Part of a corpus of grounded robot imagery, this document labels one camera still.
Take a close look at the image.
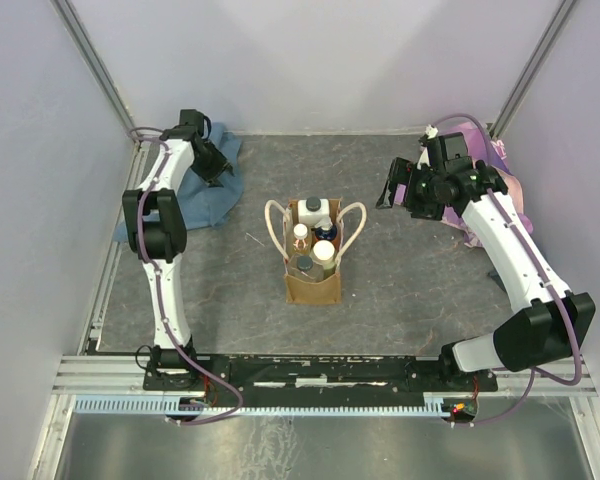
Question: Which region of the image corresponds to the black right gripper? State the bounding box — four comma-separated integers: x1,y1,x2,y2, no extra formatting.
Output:
375,158,446,222

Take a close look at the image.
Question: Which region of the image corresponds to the blue denim cloth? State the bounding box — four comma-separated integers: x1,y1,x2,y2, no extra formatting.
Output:
113,122,245,243

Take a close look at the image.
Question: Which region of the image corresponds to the dark blue pump bottle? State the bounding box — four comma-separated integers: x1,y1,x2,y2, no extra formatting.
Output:
314,216,338,245

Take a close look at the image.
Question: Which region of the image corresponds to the white bottle grey cap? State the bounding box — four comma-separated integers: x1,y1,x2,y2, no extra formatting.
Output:
297,197,330,229

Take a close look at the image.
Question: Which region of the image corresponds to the pale green cream-cap bottle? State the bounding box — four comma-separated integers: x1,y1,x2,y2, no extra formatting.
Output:
310,240,336,277

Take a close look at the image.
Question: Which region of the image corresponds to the pink purple floral cloth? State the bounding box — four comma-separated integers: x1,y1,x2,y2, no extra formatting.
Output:
423,115,533,236

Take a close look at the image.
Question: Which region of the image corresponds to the amber liquid clear bottle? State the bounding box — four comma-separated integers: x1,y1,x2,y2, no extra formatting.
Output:
291,223,312,255

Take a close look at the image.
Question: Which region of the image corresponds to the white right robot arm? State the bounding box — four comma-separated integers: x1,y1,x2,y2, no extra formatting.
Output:
377,126,596,391

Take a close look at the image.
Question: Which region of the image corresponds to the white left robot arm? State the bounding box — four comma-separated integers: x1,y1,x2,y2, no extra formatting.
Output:
122,109,243,391

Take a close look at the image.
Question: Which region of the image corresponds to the clear bottle dark cap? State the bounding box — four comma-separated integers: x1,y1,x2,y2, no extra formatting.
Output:
287,254,324,283

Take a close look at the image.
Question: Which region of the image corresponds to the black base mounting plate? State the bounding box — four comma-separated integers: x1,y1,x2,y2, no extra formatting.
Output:
136,350,498,406

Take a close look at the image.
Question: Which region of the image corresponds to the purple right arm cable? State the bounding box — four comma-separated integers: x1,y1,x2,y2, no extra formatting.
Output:
432,113,583,429

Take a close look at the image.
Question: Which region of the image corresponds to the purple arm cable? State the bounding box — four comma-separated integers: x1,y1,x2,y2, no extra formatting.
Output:
432,113,583,429
129,126,245,426

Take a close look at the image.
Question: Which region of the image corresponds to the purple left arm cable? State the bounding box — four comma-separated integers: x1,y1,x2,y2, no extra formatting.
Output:
129,126,245,426

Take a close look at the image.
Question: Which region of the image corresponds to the light blue cable duct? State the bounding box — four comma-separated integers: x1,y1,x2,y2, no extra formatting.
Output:
74,388,451,418

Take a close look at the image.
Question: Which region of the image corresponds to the aluminium frame rail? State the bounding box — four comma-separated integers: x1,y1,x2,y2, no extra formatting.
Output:
53,355,598,398

